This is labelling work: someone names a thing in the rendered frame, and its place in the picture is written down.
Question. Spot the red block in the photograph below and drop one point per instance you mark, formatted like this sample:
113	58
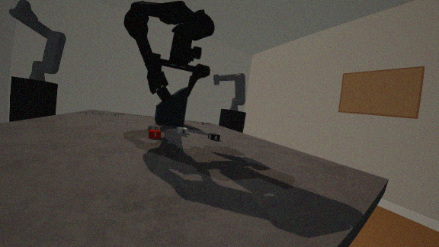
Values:
156	134

